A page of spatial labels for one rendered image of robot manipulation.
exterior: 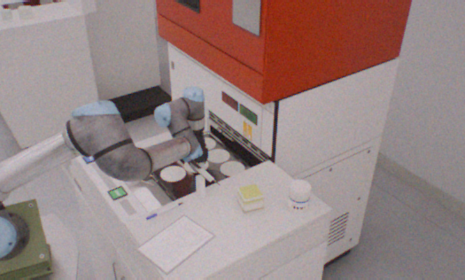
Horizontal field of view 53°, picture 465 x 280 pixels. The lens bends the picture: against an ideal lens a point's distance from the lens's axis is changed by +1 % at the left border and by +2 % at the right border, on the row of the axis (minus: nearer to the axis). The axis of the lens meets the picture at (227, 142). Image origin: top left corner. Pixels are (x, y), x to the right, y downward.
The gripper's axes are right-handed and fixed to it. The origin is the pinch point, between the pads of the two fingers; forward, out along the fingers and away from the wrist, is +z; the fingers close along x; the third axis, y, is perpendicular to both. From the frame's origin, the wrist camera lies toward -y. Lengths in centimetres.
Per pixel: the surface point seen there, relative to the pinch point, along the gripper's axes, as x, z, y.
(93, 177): 39.3, -4.0, -3.1
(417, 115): -149, 41, 90
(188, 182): 4.1, 2.0, -3.7
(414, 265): -121, 92, 15
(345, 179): -73, 27, 18
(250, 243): -12.3, -4.6, -45.2
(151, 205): 18.5, 4.0, -12.8
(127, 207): 26.6, -3.6, -21.6
